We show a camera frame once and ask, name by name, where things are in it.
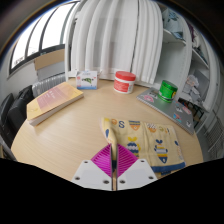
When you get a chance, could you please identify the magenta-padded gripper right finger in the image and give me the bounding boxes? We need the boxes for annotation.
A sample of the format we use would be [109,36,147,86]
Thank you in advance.
[116,143,159,192]

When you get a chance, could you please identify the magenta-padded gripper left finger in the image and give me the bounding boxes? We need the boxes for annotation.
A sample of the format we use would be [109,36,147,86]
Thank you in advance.
[70,143,114,192]

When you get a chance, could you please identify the grey laptop with stickers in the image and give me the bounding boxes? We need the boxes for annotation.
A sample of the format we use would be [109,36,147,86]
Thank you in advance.
[136,87,196,136]

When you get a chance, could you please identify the yellow and pink book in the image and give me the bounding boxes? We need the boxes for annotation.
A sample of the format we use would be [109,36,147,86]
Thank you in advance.
[26,81,85,127]

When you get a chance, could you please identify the green round tin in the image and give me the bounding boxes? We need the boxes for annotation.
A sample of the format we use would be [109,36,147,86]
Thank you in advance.
[157,79,179,103]

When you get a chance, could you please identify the white ribbed radiator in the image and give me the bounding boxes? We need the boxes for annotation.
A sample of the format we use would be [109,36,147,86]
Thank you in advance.
[31,73,67,98]
[204,116,224,162]

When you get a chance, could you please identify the white jar with red lid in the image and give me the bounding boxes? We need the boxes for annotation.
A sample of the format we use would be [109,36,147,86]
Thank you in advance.
[113,70,137,95]

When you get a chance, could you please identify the small white printed box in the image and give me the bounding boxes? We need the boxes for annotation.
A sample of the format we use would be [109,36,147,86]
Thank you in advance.
[75,70,99,91]

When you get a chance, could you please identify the black bag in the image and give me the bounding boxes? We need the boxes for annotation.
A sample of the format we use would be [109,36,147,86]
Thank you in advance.
[0,85,35,162]

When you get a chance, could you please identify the brown cardboard sheet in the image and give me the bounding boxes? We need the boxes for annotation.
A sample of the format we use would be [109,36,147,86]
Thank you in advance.
[34,48,66,81]

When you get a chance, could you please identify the white shelf unit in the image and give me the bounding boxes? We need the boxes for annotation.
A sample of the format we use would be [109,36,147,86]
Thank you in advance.
[155,2,222,134]

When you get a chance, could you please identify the white curtain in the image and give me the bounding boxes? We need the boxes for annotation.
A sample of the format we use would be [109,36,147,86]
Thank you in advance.
[68,0,164,88]

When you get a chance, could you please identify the dark-framed window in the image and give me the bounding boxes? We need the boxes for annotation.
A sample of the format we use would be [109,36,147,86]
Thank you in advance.
[8,1,80,76]

